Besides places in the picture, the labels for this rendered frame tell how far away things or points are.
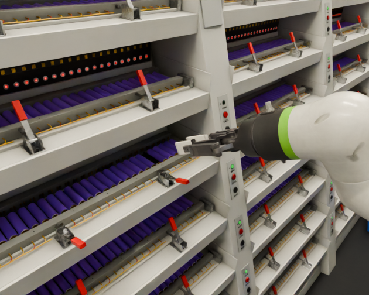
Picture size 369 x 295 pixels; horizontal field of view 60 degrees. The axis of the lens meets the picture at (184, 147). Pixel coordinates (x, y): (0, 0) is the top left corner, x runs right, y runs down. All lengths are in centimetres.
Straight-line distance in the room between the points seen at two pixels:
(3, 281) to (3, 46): 38
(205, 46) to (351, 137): 46
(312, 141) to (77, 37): 43
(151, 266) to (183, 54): 55
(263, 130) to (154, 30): 33
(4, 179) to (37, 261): 17
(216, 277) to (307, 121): 67
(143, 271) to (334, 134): 56
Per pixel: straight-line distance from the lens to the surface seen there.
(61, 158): 62
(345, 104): 50
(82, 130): 65
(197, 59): 84
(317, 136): 51
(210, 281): 106
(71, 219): 70
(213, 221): 96
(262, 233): 122
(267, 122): 56
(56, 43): 61
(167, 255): 87
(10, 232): 70
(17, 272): 66
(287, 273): 160
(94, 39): 65
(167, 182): 77
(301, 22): 146
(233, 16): 94
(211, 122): 86
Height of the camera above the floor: 127
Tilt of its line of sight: 19 degrees down
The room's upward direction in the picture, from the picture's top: 10 degrees counter-clockwise
